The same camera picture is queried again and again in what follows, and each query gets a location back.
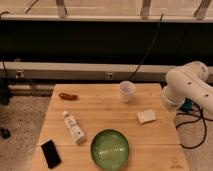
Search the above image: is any red chili pepper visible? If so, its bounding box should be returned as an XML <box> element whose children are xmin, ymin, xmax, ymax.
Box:
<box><xmin>59</xmin><ymin>93</ymin><xmax>78</xmax><ymax>101</ymax></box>

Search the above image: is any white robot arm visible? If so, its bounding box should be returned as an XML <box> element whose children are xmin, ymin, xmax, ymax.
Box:
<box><xmin>161</xmin><ymin>61</ymin><xmax>213</xmax><ymax>114</ymax></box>

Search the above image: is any clear plastic cup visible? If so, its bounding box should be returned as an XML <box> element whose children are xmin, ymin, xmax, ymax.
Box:
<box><xmin>119</xmin><ymin>81</ymin><xmax>136</xmax><ymax>102</ymax></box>

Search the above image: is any white sponge block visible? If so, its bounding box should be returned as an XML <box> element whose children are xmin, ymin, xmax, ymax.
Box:
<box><xmin>137</xmin><ymin>110</ymin><xmax>157</xmax><ymax>124</ymax></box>

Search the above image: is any white tube bottle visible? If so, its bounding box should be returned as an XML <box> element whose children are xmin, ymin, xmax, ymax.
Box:
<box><xmin>63</xmin><ymin>111</ymin><xmax>86</xmax><ymax>144</ymax></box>

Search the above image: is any green glass bowl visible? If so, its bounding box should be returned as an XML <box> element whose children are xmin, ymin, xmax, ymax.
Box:
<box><xmin>90</xmin><ymin>129</ymin><xmax>130</xmax><ymax>171</ymax></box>

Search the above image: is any blue power adapter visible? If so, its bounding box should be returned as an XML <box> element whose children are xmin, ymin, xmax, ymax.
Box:
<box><xmin>180</xmin><ymin>99</ymin><xmax>192</xmax><ymax>113</ymax></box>

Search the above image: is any black smartphone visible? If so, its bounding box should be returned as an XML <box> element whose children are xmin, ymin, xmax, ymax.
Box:
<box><xmin>41</xmin><ymin>140</ymin><xmax>61</xmax><ymax>169</ymax></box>

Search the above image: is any black object on floor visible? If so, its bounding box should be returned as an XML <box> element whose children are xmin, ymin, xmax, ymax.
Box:
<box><xmin>0</xmin><ymin>127</ymin><xmax>11</xmax><ymax>139</ymax></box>

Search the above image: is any black hanging cable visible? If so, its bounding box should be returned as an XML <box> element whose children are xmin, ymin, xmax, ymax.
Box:
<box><xmin>128</xmin><ymin>12</ymin><xmax>165</xmax><ymax>82</ymax></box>

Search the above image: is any black floor cable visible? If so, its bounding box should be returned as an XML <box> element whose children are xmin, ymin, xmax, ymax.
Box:
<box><xmin>175</xmin><ymin>103</ymin><xmax>213</xmax><ymax>150</ymax></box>

